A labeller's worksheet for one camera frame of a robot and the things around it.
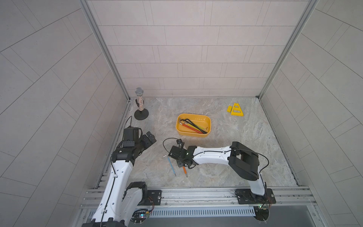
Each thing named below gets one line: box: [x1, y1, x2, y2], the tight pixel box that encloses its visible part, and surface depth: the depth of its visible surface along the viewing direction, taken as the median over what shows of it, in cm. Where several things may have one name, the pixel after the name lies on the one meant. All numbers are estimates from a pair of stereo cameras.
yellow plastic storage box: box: [175, 113, 212, 138], surface depth 101 cm
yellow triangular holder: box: [230, 102, 244, 117], surface depth 110 cm
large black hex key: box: [179, 118, 208, 134], surface depth 101 cm
